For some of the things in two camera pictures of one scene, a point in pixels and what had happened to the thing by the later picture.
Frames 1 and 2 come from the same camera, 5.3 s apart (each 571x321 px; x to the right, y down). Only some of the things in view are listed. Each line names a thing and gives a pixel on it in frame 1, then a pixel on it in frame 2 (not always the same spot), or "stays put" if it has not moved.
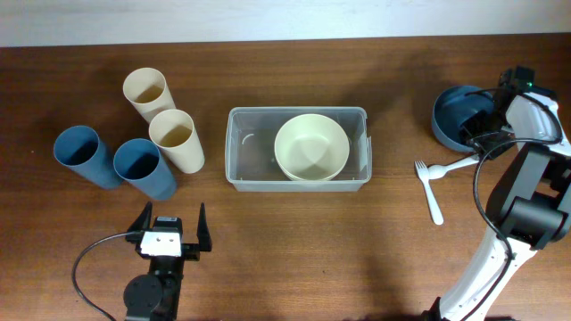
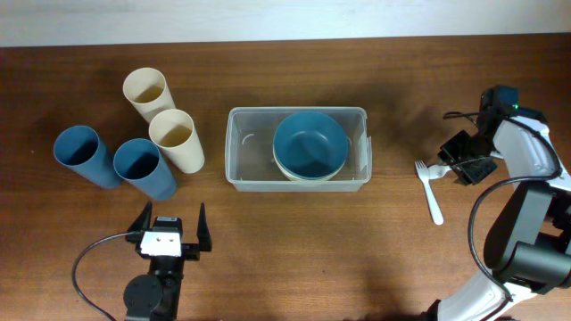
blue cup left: [80, 148] stays put
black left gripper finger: [203, 231] stays put
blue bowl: [451, 107] -> [310, 145]
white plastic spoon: [438, 171] stays put
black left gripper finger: [141, 224] stays put
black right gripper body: [484, 128] -> [464, 159]
